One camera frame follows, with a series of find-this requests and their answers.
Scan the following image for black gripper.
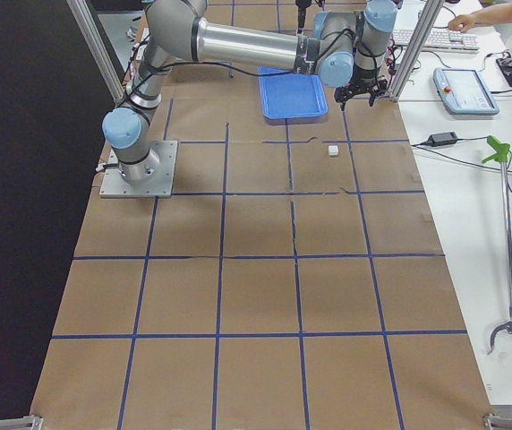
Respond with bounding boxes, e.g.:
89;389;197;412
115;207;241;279
334;67;388;111

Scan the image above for white toy block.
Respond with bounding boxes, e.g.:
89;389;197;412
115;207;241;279
328;145;339;157

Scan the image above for blue plastic tray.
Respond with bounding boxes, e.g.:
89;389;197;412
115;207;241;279
258;67;329;124

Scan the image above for person's hand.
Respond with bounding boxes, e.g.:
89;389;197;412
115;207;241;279
448;14;476;32

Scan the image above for white keyboard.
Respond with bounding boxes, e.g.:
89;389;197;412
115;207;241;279
392;29;480;54

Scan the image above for black power adapter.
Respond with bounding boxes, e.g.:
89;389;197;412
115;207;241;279
427;132;459;147

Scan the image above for teach pendant tablet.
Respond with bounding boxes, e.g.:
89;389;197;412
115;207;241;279
432;68;499;116

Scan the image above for aluminium frame post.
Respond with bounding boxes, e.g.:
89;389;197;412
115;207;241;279
388;0;443;102

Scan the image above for green handled reach grabber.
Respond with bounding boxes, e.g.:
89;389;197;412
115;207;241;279
482;135;512;354

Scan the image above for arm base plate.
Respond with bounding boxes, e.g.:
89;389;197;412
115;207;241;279
99;140;178;198

